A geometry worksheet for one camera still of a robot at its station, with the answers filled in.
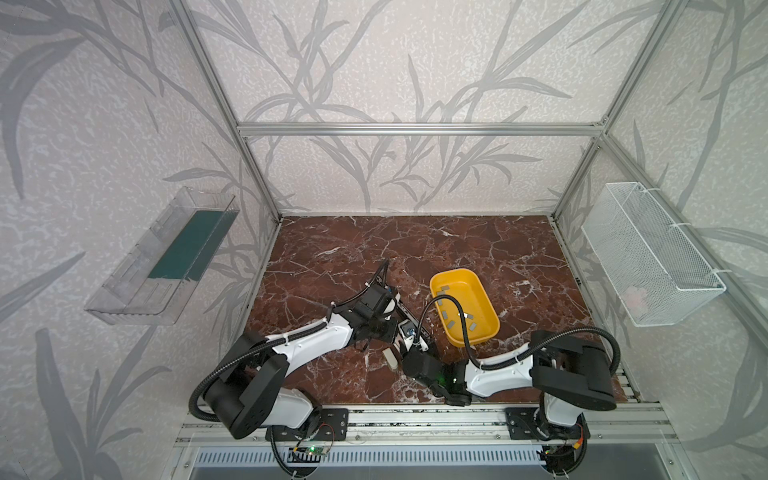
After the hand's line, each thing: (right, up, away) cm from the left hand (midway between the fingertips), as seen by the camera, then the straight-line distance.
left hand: (401, 322), depth 87 cm
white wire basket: (+54, +17, -25) cm, 62 cm away
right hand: (+1, -3, -2) cm, 3 cm away
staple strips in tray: (+22, -3, +4) cm, 23 cm away
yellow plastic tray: (+25, -1, +5) cm, 26 cm away
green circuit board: (-20, -26, -16) cm, 37 cm away
